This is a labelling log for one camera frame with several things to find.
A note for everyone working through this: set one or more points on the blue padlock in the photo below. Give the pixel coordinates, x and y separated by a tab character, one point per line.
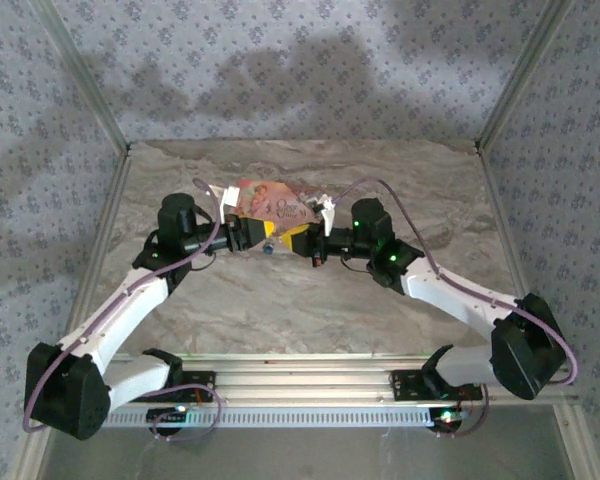
269	248

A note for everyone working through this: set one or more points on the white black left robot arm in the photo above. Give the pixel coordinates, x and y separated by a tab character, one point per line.
125	315

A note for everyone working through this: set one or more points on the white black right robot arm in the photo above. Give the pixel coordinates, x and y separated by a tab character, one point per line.
455	295

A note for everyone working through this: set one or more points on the pink printed snack bag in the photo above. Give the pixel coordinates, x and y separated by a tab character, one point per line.
275	200

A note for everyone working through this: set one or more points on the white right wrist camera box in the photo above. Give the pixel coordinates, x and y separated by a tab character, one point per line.
326	215

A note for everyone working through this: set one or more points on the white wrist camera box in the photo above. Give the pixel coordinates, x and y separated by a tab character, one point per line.
326	215
228	200

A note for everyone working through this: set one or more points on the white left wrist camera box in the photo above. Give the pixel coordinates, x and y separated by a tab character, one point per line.
228	200

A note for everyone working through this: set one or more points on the aluminium frame side rail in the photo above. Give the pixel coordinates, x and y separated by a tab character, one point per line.
97	260
505	235

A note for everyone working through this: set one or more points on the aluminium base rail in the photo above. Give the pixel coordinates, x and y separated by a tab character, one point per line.
300	387

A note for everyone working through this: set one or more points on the aluminium frame post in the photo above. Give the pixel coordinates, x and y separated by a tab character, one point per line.
82	75
525	75

